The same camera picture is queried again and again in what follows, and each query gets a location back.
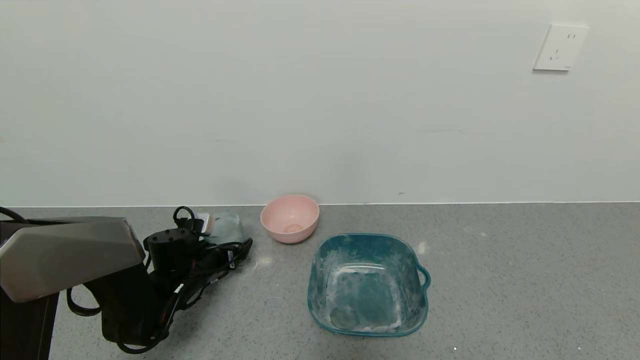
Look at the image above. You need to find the black cable bundle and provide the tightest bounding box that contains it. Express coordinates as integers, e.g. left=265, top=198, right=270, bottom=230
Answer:
left=66, top=239, right=253, bottom=355

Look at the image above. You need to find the clear ribbed cup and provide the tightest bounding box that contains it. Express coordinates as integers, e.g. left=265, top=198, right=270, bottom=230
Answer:
left=207, top=211, right=246, bottom=247

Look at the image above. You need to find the white wall socket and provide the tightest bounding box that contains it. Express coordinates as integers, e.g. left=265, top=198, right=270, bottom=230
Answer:
left=533, top=23, right=590, bottom=72

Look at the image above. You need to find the pink bowl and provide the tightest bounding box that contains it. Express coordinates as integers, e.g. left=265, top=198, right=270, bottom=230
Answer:
left=260, top=194, right=321, bottom=245

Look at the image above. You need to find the black looped cable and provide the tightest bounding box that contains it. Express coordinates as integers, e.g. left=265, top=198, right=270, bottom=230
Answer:
left=173, top=205, right=198, bottom=232

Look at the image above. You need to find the teal plastic tray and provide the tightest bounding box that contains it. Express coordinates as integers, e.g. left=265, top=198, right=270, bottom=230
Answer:
left=307, top=233, right=432, bottom=338

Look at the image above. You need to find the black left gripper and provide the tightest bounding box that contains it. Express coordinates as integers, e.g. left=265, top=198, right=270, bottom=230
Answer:
left=206, top=237, right=253, bottom=270

